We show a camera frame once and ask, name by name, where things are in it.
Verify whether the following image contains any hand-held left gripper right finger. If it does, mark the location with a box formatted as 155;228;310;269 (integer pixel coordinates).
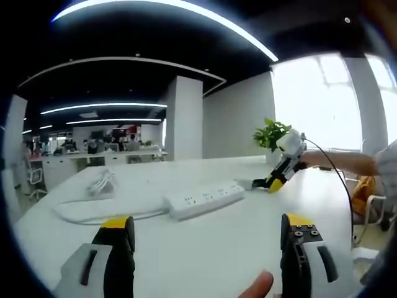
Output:
280;212;339;298

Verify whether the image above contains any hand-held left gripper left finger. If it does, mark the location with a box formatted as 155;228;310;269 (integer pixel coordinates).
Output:
54;215;137;298

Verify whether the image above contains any white power strip cord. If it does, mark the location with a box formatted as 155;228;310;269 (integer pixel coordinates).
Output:
50;197;172;225

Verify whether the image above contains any white power strip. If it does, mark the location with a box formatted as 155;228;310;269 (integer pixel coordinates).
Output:
163;181;246;222

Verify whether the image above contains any white desk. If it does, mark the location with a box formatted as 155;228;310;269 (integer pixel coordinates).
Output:
14;155;360;298

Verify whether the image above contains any straight ceiling light strip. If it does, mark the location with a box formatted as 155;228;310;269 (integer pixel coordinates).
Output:
39;102;167;115
66;118;163;125

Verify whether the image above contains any long curved ceiling light strip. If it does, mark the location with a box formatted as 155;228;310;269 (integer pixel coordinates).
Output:
50;0;280;62

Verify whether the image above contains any person's left hand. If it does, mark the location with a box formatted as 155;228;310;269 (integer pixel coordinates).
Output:
237;269;275;298

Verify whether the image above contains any potted green plant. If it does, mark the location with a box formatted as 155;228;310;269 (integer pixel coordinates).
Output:
252;117;293;165

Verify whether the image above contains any orange bag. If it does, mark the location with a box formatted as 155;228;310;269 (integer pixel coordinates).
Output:
351;174;377;217

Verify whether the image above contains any row of white office desks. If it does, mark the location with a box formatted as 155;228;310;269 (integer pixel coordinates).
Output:
39;150;169;187

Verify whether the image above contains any white office swivel chair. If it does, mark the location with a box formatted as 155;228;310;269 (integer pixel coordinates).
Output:
24;157;48;200

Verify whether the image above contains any bundled white cable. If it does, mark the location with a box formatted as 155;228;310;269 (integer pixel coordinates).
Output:
86;168;121;199

